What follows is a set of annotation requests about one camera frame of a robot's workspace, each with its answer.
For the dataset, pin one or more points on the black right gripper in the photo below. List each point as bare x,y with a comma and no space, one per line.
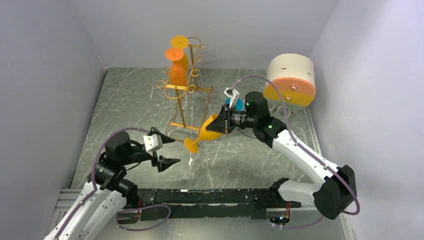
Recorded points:
223,123

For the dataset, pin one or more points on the clear wine glass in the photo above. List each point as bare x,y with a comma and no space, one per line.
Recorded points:
283,111
270,106

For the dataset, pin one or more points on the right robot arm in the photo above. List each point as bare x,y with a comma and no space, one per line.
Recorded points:
333,188

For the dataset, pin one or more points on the gold wire glass rack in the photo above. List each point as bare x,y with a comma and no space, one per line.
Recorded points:
177,93

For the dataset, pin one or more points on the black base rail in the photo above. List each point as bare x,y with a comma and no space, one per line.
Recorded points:
254,203

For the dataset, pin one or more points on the orange wine glass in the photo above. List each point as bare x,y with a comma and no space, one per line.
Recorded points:
178,70

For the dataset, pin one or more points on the round beige drawer cabinet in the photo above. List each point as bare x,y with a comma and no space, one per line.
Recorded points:
294,76

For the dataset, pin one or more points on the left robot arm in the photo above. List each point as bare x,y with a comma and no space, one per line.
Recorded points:
107,194

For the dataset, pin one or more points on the blue wine glass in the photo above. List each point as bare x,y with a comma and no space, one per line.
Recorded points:
239,106

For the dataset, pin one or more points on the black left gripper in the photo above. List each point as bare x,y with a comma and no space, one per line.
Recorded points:
163,162

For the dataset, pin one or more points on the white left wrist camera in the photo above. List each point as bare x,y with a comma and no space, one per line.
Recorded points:
152,143

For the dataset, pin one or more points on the yellow wine glass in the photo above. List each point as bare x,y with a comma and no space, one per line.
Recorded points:
203,135
178,44

